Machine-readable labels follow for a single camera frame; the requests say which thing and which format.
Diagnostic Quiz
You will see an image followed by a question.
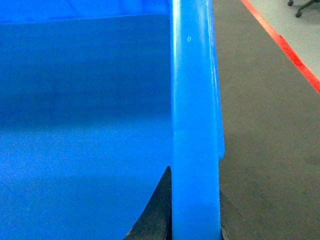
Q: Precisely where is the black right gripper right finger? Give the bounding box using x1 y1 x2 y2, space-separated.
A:
219 190 261 240

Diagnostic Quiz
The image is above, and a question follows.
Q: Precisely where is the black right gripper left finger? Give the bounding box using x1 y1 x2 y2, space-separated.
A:
124 166 172 240

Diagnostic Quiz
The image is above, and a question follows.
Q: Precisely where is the large blue plastic crate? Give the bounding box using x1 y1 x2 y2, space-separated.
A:
0 0 225 240

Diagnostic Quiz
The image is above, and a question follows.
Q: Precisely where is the black office chair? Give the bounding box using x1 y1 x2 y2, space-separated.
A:
287 0 320 18

